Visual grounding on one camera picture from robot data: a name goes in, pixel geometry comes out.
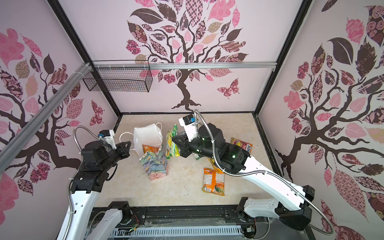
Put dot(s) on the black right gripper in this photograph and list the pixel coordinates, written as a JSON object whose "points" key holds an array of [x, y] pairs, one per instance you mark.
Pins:
{"points": [[184, 144]]}

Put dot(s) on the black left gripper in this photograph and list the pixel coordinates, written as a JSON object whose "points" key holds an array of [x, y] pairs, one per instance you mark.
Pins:
{"points": [[124, 151]]}

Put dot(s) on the yellow green Fox's candy bag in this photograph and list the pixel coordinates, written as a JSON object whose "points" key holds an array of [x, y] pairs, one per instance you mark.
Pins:
{"points": [[172, 149]]}

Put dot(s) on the floral white paper bag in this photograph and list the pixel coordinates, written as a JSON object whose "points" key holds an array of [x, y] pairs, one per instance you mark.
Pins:
{"points": [[155, 165]]}

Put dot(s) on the orange white snack packet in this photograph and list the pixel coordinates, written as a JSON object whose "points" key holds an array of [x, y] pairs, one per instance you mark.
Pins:
{"points": [[213, 182]]}

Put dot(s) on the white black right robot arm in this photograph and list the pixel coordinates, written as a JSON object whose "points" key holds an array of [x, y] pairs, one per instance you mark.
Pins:
{"points": [[289, 202]]}

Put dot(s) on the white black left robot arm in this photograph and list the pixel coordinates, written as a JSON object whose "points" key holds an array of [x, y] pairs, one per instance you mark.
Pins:
{"points": [[85, 187]]}

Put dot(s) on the yellow snack bag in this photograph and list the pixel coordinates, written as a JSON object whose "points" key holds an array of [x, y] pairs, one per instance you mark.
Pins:
{"points": [[214, 166]]}

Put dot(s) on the orange Fox's candy bag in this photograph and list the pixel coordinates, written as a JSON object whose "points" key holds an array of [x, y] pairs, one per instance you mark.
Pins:
{"points": [[244, 145]]}

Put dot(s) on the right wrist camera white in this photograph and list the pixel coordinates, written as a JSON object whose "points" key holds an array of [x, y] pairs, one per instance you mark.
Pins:
{"points": [[188, 124]]}

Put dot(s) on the black wire basket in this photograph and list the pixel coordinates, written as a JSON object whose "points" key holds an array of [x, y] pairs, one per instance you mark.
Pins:
{"points": [[129, 77]]}

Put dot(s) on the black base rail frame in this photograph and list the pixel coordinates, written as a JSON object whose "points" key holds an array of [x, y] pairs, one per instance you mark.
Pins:
{"points": [[120, 215]]}

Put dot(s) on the white slotted cable duct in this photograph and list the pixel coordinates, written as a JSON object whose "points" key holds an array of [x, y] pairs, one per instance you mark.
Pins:
{"points": [[164, 232]]}

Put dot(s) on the aluminium rail back wall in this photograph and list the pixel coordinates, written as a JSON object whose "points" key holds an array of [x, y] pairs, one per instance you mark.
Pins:
{"points": [[189, 66]]}

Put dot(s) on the aluminium rail wall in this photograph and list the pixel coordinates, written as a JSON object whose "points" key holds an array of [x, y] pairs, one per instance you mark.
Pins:
{"points": [[11, 150], [189, 66]]}

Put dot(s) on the aluminium rail left wall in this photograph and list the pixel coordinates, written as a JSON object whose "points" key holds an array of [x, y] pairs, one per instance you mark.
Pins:
{"points": [[11, 150]]}

